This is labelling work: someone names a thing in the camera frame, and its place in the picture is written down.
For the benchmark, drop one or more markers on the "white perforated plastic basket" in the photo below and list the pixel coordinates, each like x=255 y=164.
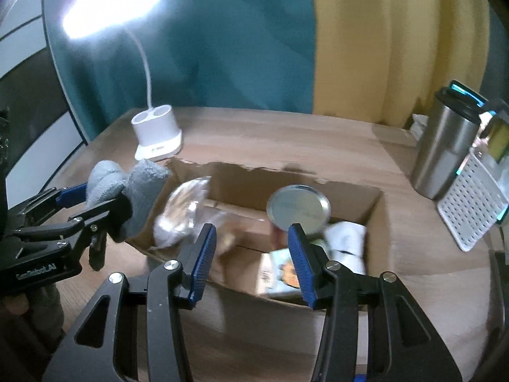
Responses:
x=473 y=203

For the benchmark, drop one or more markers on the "metal tin can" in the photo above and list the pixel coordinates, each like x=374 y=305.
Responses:
x=301 y=204

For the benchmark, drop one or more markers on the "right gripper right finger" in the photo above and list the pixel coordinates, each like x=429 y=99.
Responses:
x=403 y=344

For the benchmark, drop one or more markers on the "white socks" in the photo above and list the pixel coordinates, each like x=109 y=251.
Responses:
x=345 y=241

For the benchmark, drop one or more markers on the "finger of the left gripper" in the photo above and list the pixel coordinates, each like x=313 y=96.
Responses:
x=99 y=221
x=51 y=201

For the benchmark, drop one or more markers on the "white desk lamp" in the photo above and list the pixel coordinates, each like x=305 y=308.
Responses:
x=157 y=132

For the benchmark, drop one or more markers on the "yellow curtain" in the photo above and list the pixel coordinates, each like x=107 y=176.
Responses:
x=380 y=61

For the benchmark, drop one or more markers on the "clear bag of snacks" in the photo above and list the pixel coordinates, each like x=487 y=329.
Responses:
x=185 y=214

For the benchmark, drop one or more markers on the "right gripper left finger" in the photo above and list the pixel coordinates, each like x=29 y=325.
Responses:
x=101 y=344

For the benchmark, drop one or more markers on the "stainless steel tumbler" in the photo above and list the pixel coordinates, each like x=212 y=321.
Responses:
x=452 y=125

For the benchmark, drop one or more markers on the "yellow green sponge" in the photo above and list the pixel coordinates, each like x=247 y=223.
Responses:
x=498 y=141

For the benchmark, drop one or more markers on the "brown cardboard box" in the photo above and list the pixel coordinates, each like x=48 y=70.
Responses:
x=252 y=209

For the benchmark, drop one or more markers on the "cartoon tissue pack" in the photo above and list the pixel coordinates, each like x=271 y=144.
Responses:
x=276 y=277

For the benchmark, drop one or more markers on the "blue tissue pack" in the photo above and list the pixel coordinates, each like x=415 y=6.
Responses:
x=360 y=378

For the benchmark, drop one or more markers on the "teal curtain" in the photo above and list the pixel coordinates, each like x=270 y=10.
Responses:
x=243 y=54

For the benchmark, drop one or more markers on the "gray fuzzy gloves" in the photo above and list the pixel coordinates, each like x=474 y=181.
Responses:
x=140 y=187

